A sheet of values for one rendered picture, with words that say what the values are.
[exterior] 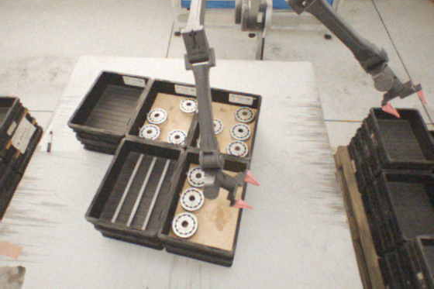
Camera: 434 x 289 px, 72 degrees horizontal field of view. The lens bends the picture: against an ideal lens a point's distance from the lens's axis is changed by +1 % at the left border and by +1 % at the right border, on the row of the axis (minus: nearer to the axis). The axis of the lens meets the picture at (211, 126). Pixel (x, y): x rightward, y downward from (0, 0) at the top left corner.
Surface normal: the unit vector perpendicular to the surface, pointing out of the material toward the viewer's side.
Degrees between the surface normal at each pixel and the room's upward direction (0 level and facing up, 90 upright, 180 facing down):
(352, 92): 0
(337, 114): 0
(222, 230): 0
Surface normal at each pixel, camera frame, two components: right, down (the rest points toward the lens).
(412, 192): -0.01, -0.60
